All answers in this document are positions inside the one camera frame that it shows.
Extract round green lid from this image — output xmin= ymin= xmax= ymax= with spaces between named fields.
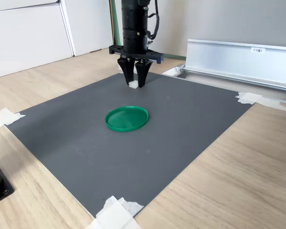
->
xmin=104 ymin=105 xmax=150 ymax=133

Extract dark grey mat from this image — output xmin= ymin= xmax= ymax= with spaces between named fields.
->
xmin=5 ymin=73 xmax=257 ymax=219

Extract black cable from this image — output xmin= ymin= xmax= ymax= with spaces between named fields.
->
xmin=146 ymin=0 xmax=161 ymax=41

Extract white partition panel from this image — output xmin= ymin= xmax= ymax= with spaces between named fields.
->
xmin=0 ymin=0 xmax=75 ymax=81
xmin=59 ymin=0 xmax=115 ymax=57

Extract silver cable duct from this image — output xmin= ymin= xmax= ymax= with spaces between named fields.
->
xmin=162 ymin=39 xmax=286 ymax=106

